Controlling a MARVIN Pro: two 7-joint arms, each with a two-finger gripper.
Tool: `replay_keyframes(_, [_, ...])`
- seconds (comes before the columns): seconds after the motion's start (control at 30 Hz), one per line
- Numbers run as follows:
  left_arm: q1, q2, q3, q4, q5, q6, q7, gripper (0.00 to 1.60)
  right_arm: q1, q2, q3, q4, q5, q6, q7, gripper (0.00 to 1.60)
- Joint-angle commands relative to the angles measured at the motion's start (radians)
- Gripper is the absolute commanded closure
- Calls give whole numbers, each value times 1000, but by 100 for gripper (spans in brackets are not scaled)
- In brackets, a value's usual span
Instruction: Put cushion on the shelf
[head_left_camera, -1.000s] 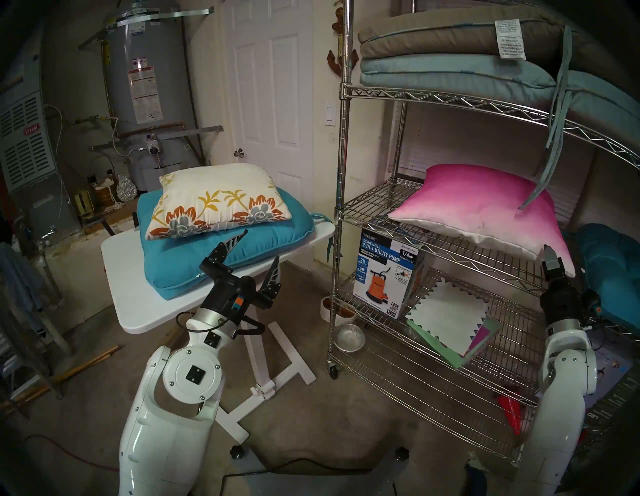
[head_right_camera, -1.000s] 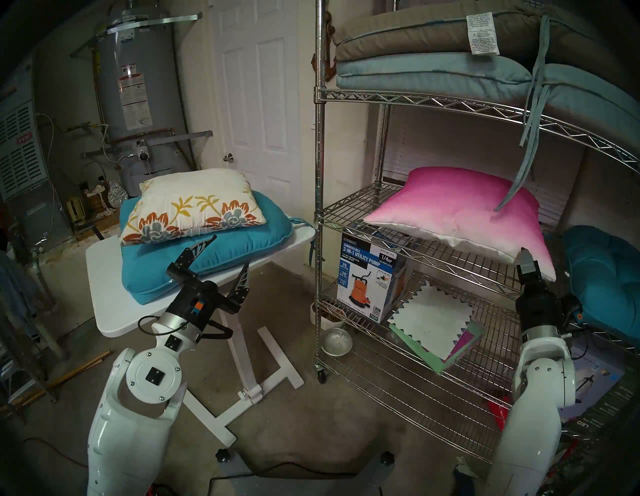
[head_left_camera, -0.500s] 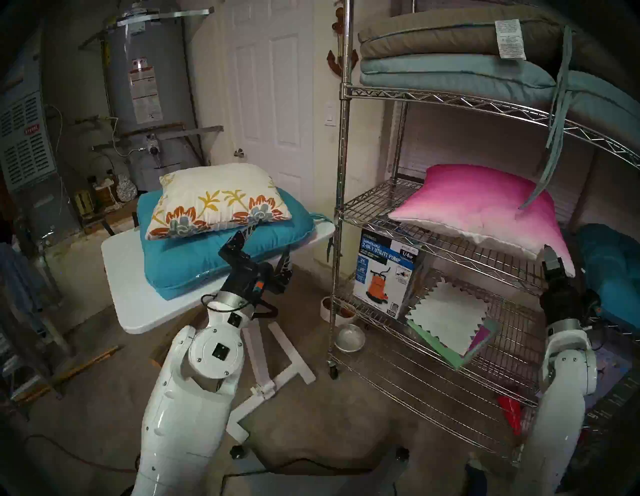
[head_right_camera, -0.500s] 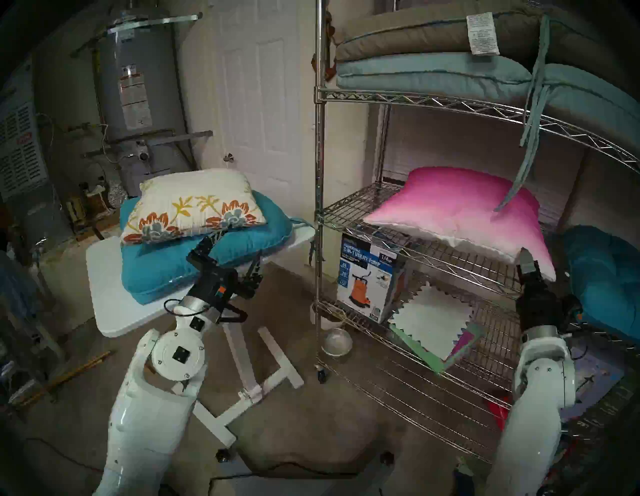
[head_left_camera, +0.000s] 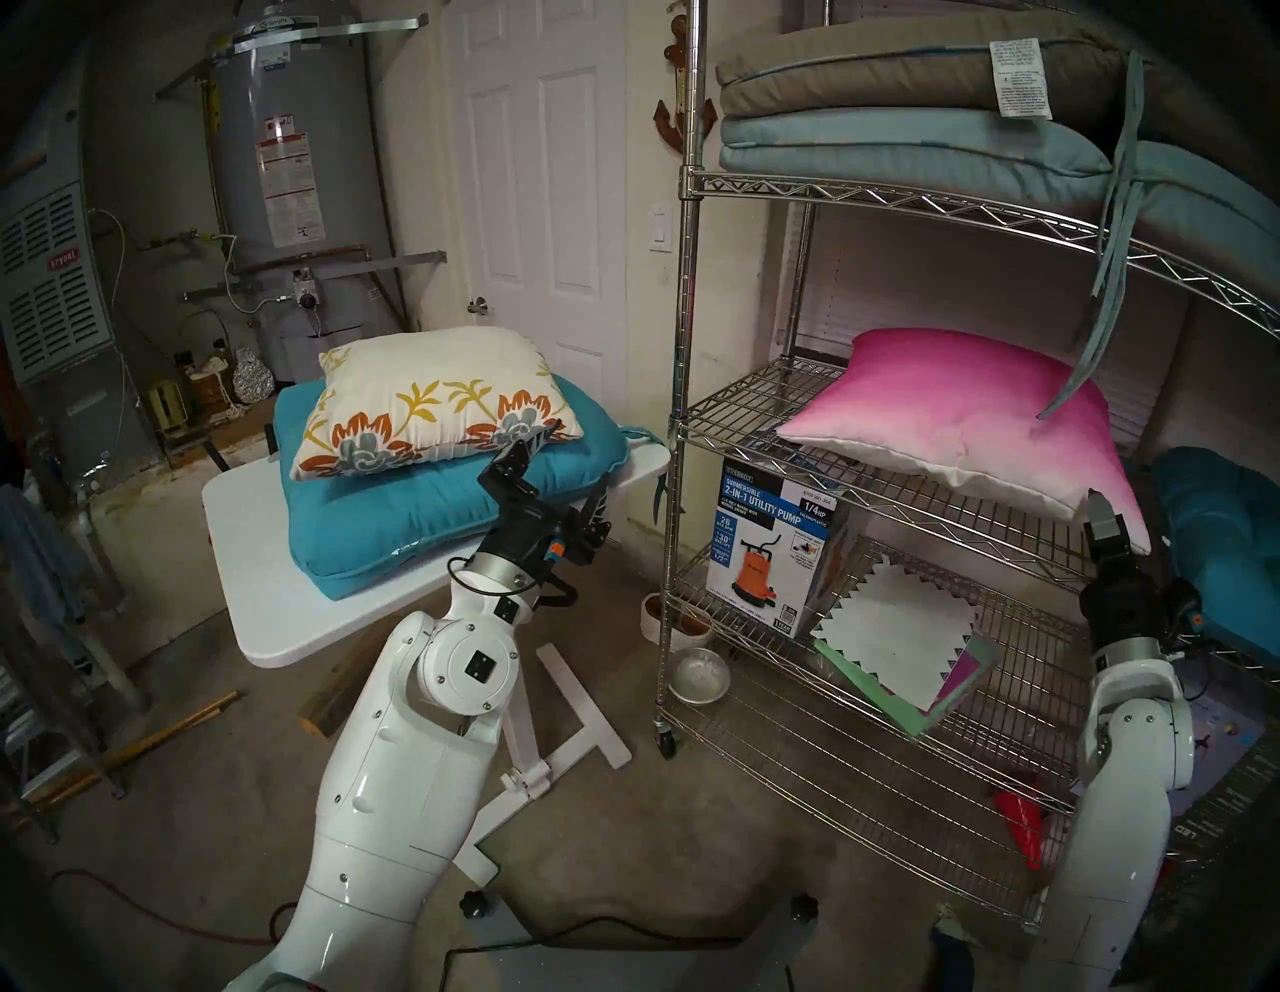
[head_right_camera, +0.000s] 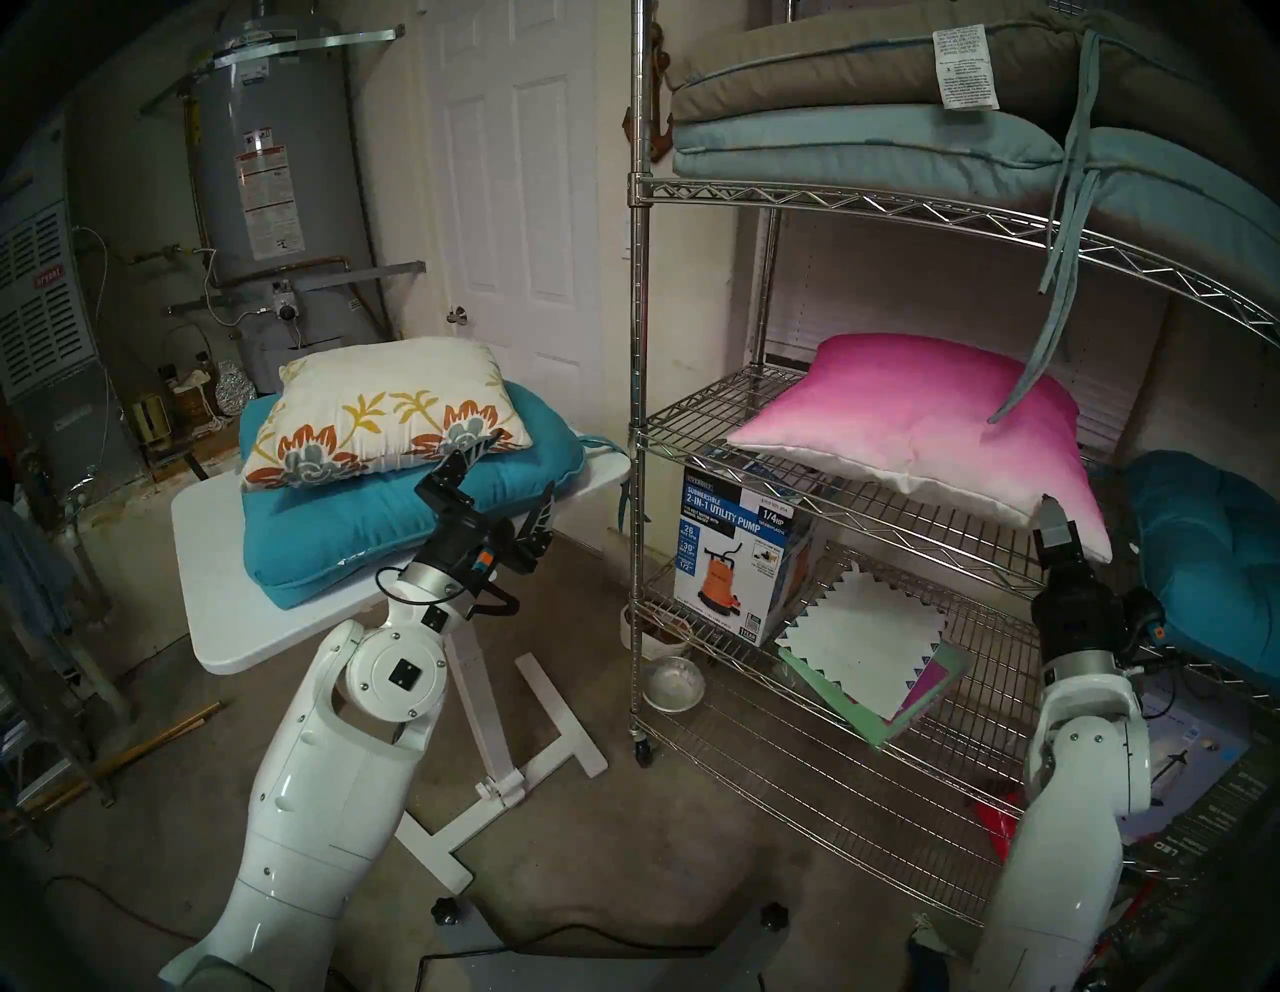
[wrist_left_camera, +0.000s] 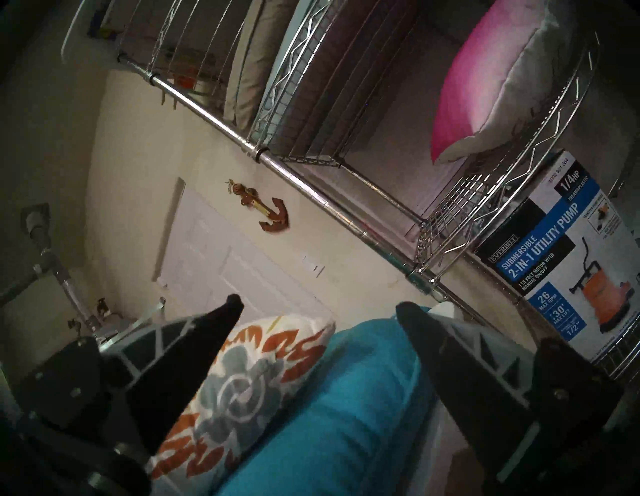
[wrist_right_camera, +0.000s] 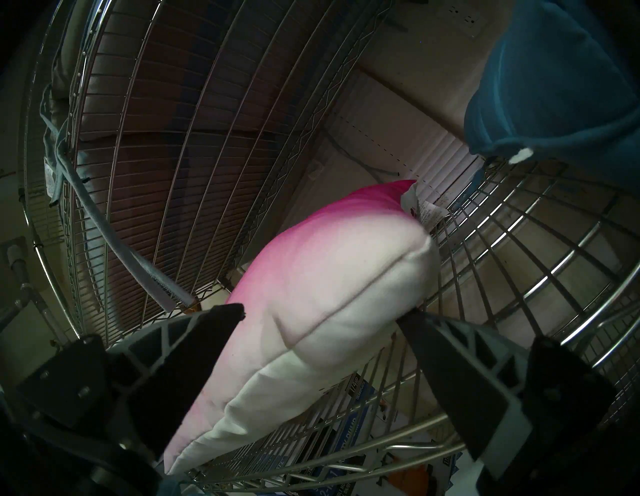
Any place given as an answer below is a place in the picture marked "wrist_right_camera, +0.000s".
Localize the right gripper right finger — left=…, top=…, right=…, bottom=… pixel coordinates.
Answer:
left=397, top=310, right=618, bottom=482

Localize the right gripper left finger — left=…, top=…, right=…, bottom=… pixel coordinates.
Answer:
left=15, top=303, right=246, bottom=457

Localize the pink white ombre cushion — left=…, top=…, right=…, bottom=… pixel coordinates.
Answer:
left=162, top=180, right=448, bottom=476

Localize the light blue bench cushion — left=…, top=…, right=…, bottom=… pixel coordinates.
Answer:
left=40, top=0, right=381, bottom=311

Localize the teal tufted cushion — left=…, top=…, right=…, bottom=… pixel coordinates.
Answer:
left=464, top=0, right=640, bottom=166

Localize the chrome wire shelving rack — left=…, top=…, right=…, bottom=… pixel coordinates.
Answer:
left=17, top=0, right=640, bottom=496

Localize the thin blue wall cable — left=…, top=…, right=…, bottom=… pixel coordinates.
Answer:
left=320, top=127, right=398, bottom=176

